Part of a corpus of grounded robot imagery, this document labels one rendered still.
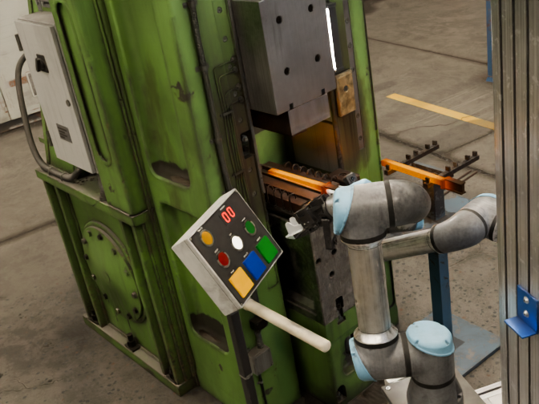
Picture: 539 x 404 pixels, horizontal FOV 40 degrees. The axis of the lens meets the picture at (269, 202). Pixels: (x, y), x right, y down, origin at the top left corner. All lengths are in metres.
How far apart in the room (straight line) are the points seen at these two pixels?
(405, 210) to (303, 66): 1.01
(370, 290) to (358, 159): 1.37
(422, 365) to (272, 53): 1.17
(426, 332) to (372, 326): 0.15
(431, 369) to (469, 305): 1.89
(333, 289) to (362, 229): 1.19
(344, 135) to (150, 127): 0.79
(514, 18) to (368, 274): 0.72
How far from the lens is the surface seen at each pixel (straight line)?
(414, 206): 1.81
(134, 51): 2.85
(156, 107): 2.87
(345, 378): 3.26
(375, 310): 1.91
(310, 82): 2.71
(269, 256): 2.50
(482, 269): 4.14
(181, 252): 2.32
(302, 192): 2.89
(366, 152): 3.23
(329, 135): 3.10
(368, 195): 1.79
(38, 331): 4.38
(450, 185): 2.90
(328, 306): 2.99
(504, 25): 1.54
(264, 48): 2.56
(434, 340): 1.97
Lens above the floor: 2.27
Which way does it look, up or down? 26 degrees down
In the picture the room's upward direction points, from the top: 10 degrees counter-clockwise
